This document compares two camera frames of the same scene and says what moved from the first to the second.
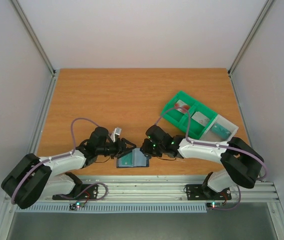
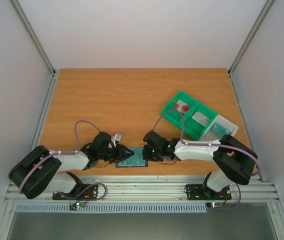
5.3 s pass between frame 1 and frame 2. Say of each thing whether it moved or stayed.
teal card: stayed
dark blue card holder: stayed
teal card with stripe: moved
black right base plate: stayed
